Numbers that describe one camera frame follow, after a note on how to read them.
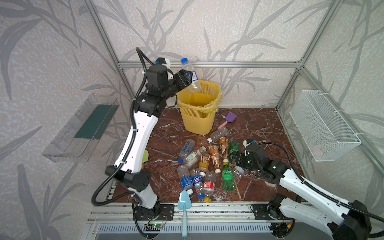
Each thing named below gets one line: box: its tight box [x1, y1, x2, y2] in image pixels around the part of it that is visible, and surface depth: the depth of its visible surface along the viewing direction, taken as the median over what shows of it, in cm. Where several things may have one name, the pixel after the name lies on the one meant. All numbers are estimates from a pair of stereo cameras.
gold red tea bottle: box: [199, 152, 211, 177], surface depth 87 cm
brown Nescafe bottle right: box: [219, 137, 229, 159], surface depth 95 cm
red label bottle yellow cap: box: [202, 170, 216, 203], surface depth 80 cm
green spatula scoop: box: [142, 149, 149, 164], surface depth 95 cm
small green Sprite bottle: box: [229, 140, 240, 158], surface depth 97 cm
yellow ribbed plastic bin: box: [176, 80, 223, 135], surface depth 95 cm
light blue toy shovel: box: [177, 190, 192, 238], surface depth 77 cm
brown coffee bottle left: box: [209, 145, 221, 174], surface depth 90 cm
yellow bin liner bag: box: [176, 80, 223, 115], surface depth 86 cm
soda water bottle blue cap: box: [178, 138, 196, 164], surface depth 93 cm
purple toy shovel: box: [217, 111, 238, 130], surface depth 117 cm
